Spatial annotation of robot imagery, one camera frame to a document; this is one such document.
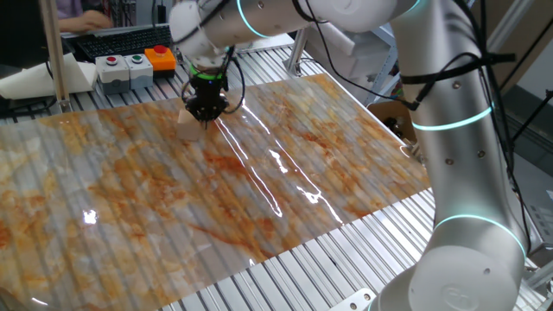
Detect grey box green button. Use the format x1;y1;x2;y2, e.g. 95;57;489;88
124;54;155;91

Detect black keyboard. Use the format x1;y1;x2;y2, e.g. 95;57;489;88
75;24;174;61

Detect green flange ring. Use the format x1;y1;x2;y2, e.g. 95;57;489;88
188;63;226;81

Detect aluminium frame post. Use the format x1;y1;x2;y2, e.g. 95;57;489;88
38;0;73;114
284;28;310;78

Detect bare person hand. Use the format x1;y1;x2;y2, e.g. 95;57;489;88
80;10;114;32

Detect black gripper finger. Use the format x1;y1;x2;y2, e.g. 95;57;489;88
206;97;231;130
184;97;209;130

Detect black table cable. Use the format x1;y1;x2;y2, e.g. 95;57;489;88
0;95;60;118

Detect person in purple shirt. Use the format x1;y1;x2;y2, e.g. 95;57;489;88
55;0;87;34

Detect black monitor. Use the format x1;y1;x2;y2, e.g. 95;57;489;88
0;0;49;70

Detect orange marble pattern mat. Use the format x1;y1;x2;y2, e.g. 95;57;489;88
0;73;432;311

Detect white foam boxes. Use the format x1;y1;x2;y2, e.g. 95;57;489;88
302;25;395;82

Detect open cardboard box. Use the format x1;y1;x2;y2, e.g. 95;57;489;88
366;99;418;144

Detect orange emergency stop box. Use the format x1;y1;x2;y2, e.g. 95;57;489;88
143;44;177;79

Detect white paper sheet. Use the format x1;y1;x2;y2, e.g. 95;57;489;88
0;53;99;100

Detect light wooden block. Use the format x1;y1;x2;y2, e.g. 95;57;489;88
175;108;204;142

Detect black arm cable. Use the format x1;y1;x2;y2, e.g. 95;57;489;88
179;0;553;256

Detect large brown cardboard box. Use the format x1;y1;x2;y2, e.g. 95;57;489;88
492;0;553;90

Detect black cable strap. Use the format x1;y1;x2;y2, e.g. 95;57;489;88
399;52;518;86

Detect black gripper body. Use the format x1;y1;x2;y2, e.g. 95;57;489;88
191;77;226;107

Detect diagonal aluminium strut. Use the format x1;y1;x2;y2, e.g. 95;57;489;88
486;0;526;44

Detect blue grey metal shelf rack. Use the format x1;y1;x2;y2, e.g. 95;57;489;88
365;21;404;107

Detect grey box red button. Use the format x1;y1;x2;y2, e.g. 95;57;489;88
95;54;130;95

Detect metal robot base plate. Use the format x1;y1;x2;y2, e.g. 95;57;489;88
327;288;377;311

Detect white pedestal with metal plate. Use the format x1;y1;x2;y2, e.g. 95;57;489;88
235;33;296;54

